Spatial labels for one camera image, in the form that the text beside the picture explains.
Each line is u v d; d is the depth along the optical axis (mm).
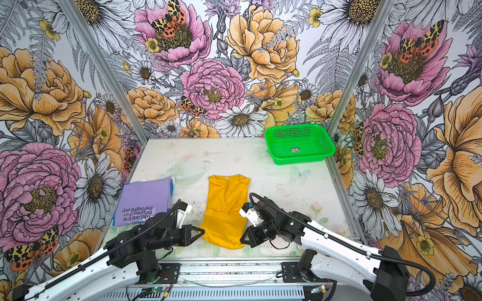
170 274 739
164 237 568
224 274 760
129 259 510
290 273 735
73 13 722
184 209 674
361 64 875
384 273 400
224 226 813
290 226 541
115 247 517
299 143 1213
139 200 928
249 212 688
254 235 628
